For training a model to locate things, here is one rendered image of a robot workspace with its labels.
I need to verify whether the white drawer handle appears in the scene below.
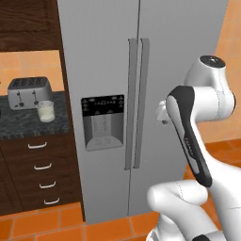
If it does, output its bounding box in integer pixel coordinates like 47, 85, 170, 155
33, 162, 54, 171
39, 181, 57, 189
43, 197, 61, 206
26, 141, 48, 151

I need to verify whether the plain grey fridge door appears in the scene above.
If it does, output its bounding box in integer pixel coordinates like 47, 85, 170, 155
127, 0, 230, 218

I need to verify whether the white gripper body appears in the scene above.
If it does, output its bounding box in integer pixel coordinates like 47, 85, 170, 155
156, 99, 172, 125

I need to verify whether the dark wood drawer front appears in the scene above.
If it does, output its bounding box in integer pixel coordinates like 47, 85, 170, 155
0, 135, 75, 160
17, 191, 83, 213
4, 155, 77, 179
11, 174, 81, 197

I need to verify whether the silver toaster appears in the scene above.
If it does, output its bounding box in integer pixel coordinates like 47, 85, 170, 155
7, 76, 54, 111

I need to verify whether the grey fridge door with dispenser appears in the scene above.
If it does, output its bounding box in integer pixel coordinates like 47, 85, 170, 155
56, 0, 141, 225

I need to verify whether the dark wood cupboard door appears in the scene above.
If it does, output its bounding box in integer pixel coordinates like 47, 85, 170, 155
0, 148, 25, 217

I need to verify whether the glass of lemonade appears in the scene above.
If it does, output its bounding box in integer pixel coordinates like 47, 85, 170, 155
35, 100, 56, 123

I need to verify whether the grey fridge door handle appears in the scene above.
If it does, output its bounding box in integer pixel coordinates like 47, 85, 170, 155
124, 38, 139, 171
133, 38, 151, 169

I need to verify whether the dark wood wall cupboard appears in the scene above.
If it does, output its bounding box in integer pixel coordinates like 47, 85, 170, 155
0, 0, 63, 54

